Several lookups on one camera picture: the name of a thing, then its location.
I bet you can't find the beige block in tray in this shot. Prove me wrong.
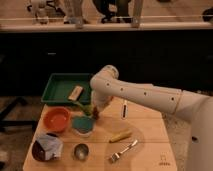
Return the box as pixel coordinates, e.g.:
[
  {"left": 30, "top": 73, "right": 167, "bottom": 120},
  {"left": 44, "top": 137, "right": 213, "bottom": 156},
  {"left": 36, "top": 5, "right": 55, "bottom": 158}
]
[{"left": 68, "top": 86, "right": 83, "bottom": 101}]

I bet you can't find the dark grape bunch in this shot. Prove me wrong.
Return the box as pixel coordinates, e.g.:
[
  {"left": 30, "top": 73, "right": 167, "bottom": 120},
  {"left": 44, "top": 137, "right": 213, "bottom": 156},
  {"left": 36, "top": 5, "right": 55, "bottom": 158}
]
[{"left": 92, "top": 107, "right": 100, "bottom": 120}]

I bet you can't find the yellow banana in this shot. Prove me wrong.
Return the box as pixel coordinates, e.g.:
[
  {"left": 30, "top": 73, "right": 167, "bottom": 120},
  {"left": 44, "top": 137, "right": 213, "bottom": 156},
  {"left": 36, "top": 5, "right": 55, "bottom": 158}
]
[{"left": 109, "top": 131, "right": 132, "bottom": 143}]

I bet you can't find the orange bowl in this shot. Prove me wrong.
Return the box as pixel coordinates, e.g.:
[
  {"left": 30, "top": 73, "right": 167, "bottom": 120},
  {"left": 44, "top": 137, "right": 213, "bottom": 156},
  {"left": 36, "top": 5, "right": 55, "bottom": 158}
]
[{"left": 43, "top": 107, "right": 71, "bottom": 132}]

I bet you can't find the wooden table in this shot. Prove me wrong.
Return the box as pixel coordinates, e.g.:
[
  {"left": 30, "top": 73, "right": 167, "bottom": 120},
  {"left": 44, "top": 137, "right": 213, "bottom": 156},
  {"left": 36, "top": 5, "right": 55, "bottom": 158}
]
[{"left": 23, "top": 97, "right": 177, "bottom": 171}]

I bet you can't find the green leafy vegetable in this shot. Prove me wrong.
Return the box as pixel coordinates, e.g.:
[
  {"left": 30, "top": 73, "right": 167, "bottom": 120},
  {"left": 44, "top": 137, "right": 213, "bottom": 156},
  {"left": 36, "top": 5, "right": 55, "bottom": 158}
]
[{"left": 72, "top": 101, "right": 93, "bottom": 116}]

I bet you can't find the small metal cup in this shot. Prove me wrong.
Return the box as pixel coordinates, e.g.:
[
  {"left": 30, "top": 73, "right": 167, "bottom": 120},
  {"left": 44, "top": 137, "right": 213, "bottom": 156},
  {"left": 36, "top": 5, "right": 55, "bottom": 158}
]
[{"left": 74, "top": 143, "right": 89, "bottom": 161}]

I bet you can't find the teal lidded container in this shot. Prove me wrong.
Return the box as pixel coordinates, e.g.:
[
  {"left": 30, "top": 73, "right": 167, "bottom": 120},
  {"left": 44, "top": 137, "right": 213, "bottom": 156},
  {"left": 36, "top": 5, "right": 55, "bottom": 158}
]
[{"left": 71, "top": 116, "right": 94, "bottom": 137}]

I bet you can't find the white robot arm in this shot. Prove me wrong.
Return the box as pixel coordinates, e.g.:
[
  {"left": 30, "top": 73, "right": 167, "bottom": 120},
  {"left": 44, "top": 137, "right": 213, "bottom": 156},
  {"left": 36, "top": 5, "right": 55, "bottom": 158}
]
[{"left": 90, "top": 65, "right": 213, "bottom": 171}]

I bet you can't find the crumpled blue-white cloth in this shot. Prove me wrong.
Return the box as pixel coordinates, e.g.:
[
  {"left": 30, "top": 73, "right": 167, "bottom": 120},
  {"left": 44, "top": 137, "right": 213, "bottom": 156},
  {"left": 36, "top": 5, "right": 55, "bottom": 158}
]
[{"left": 36, "top": 133, "right": 63, "bottom": 161}]

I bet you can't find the green plastic tray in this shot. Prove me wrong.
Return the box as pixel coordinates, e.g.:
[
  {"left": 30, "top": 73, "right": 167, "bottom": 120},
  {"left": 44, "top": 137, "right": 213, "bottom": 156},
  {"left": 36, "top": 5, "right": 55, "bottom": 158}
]
[{"left": 41, "top": 73, "right": 92, "bottom": 106}]

